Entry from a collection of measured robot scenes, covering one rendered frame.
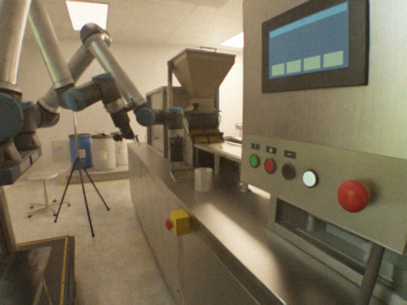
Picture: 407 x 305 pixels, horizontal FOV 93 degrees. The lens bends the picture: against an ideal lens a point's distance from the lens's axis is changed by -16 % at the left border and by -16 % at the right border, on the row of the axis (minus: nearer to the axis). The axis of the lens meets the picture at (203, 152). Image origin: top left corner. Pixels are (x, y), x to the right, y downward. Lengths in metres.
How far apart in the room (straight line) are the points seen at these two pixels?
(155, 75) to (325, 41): 4.91
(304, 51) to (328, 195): 0.22
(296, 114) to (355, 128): 0.10
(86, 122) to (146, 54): 1.91
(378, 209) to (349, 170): 0.06
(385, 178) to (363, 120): 0.07
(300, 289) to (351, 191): 0.28
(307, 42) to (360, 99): 0.12
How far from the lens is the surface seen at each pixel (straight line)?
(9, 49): 0.89
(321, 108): 0.36
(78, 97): 0.94
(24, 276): 0.82
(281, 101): 0.41
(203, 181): 0.99
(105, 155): 4.06
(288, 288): 0.53
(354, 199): 0.31
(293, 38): 0.40
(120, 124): 1.04
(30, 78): 5.20
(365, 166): 0.33
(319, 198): 0.37
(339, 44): 0.35
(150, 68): 5.18
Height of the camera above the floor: 1.14
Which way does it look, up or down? 10 degrees down
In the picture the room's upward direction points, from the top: straight up
